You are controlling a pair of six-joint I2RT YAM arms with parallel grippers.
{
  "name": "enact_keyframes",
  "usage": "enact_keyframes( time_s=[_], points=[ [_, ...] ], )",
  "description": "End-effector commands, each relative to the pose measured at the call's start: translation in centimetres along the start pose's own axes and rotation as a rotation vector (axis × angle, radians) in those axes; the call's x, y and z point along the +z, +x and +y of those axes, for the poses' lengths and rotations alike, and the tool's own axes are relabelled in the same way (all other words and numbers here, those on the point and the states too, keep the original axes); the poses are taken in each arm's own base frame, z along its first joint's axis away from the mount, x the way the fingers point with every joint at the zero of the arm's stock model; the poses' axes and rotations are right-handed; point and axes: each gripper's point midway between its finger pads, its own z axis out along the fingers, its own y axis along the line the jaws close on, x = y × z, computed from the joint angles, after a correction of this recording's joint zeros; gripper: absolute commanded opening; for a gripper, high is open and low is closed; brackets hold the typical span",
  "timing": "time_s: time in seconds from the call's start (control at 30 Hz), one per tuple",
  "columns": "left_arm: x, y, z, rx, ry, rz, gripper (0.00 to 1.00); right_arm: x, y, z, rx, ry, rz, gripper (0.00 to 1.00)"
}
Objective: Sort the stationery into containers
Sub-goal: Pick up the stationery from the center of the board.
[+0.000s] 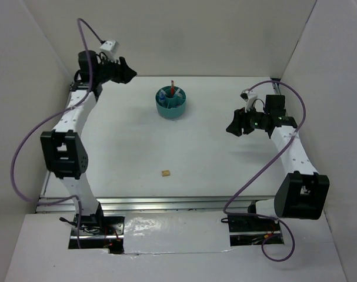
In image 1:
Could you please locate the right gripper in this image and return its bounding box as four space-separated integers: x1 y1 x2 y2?
226 103 270 136

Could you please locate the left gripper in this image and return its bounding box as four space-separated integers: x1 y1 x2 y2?
96 54 138 85

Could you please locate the clear glue bottle blue cap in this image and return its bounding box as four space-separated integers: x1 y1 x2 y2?
158 89 166 106

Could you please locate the red pen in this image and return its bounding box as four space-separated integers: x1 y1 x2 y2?
171 80 175 97

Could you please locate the blue clear pen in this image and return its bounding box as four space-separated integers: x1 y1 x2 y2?
175 88 182 98

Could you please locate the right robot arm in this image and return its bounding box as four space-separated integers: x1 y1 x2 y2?
226 93 330 230

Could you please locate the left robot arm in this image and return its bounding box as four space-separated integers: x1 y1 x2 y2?
40 51 137 234

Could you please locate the teal round divided organizer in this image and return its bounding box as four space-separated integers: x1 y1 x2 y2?
155 86 186 119

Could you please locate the small brown eraser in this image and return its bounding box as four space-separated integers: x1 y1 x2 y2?
161 170 171 177

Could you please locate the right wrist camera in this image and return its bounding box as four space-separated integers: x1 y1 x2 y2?
240 90 258 112

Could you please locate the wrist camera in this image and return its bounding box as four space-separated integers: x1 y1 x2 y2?
99 40 119 62
240 90 258 112

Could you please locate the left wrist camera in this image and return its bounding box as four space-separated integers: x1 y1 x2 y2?
99 40 119 62

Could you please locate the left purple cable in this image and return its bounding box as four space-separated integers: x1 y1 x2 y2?
9 18 107 250

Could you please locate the purple cable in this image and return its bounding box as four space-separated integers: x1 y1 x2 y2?
9 18 107 250
221 79 308 261

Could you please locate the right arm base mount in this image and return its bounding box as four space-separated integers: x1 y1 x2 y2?
221 215 283 247

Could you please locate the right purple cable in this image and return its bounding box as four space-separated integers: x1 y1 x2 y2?
221 79 308 261

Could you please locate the aluminium rail frame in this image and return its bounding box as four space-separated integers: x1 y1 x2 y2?
34 76 288 215

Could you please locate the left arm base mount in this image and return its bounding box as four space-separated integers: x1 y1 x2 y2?
59 210 126 253

